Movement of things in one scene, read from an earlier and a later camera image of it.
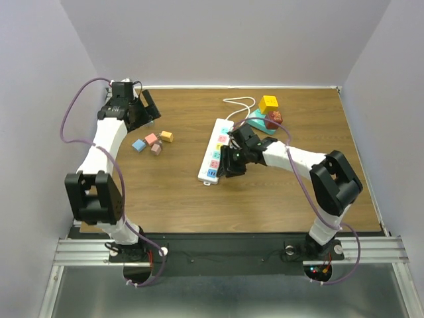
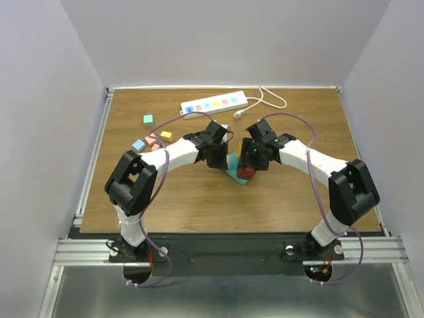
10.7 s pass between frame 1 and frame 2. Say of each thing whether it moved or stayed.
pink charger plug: stayed
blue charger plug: stayed
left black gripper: moved
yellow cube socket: moved
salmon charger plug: stayed
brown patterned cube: moved
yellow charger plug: stayed
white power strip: moved
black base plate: stayed
